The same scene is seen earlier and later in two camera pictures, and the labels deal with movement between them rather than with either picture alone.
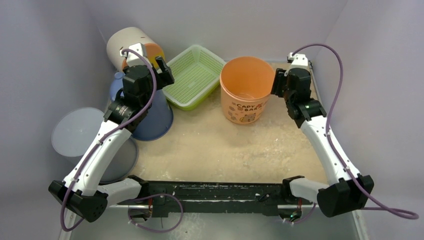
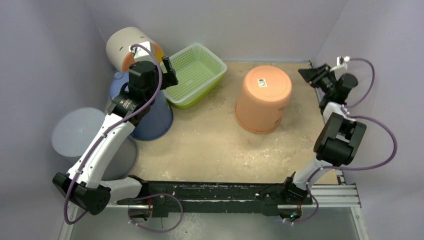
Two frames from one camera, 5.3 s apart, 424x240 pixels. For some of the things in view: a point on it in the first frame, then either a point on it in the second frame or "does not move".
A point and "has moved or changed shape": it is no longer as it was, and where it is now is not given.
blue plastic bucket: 159,120 does not move
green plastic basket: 195,72 does not move
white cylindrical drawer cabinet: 121,38 does not move
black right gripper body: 279,84 -> 319,75
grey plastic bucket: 74,128 does not move
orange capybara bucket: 245,86 has moved or changed shape
